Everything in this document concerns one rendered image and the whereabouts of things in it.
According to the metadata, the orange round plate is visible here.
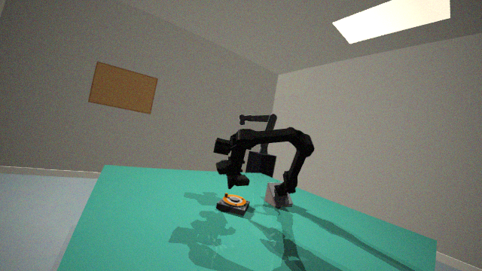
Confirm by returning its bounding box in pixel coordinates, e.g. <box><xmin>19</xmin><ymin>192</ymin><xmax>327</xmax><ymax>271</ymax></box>
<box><xmin>223</xmin><ymin>193</ymin><xmax>246</xmax><ymax>207</ymax></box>

